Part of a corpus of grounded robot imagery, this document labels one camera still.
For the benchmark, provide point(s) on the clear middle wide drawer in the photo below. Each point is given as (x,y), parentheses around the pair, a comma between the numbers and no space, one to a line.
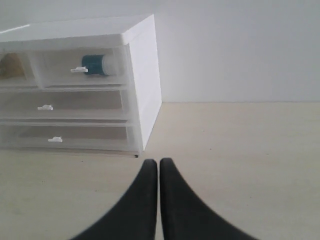
(64,105)

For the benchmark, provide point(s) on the clear bottom wide drawer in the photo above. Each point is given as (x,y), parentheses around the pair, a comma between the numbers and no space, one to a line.
(109,138)

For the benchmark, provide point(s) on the teal bottle white cap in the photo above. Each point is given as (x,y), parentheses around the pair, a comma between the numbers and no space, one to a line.
(99,64)

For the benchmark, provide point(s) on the clear wide drawer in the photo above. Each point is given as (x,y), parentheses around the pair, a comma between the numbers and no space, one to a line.
(109,138)
(64,105)

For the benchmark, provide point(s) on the white plastic drawer cabinet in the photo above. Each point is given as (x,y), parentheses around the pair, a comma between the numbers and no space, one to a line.
(136,35)

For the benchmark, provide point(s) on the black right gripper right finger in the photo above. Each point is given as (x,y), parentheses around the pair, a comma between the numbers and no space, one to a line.
(184,215)

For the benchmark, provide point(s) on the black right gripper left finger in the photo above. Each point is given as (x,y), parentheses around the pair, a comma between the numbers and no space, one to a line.
(134,216)

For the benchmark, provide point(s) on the yellow cheese wedge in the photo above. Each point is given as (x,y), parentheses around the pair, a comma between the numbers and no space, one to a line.
(11,67)

